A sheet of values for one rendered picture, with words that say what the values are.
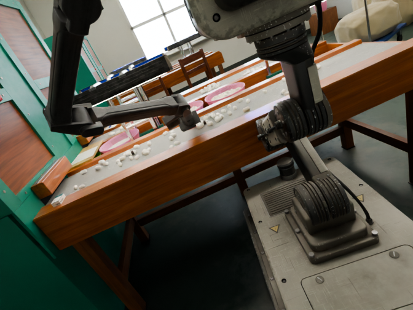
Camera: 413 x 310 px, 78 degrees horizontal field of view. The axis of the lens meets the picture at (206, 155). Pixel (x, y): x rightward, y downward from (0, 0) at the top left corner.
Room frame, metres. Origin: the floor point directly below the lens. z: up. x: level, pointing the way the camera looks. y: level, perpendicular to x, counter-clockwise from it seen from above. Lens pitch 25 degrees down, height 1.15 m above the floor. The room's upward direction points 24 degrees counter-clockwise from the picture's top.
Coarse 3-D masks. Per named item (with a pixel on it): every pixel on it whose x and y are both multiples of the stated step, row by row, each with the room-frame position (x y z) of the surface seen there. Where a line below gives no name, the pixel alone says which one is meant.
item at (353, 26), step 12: (360, 12) 3.08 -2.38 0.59; (372, 12) 2.98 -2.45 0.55; (384, 12) 2.96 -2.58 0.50; (396, 12) 2.97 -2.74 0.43; (348, 24) 3.09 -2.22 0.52; (360, 24) 2.97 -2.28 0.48; (372, 24) 2.94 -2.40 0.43; (384, 24) 2.94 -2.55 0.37; (396, 24) 2.97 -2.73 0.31; (336, 36) 3.32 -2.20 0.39; (348, 36) 3.10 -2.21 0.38; (360, 36) 2.99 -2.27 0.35; (372, 36) 2.95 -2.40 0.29
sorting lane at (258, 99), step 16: (352, 48) 1.37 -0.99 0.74; (368, 48) 1.25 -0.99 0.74; (384, 48) 1.15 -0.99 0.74; (320, 64) 1.35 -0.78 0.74; (336, 64) 1.23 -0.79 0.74; (352, 64) 1.13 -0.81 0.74; (256, 96) 1.30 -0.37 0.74; (272, 96) 1.19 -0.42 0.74; (240, 112) 1.17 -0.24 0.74; (176, 128) 1.37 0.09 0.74; (208, 128) 1.15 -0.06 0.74; (144, 144) 1.35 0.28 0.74; (160, 144) 1.23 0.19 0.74; (112, 160) 1.32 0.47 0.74; (128, 160) 1.21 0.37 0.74; (144, 160) 1.12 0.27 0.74; (80, 176) 1.31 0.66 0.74; (96, 176) 1.19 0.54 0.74; (64, 192) 1.18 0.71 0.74
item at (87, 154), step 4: (92, 148) 1.60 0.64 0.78; (84, 152) 1.60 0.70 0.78; (88, 152) 1.55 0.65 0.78; (92, 152) 1.52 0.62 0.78; (80, 156) 1.55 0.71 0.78; (84, 156) 1.50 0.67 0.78; (88, 156) 1.46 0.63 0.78; (76, 160) 1.50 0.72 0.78; (80, 160) 1.46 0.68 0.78; (72, 164) 1.45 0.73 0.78
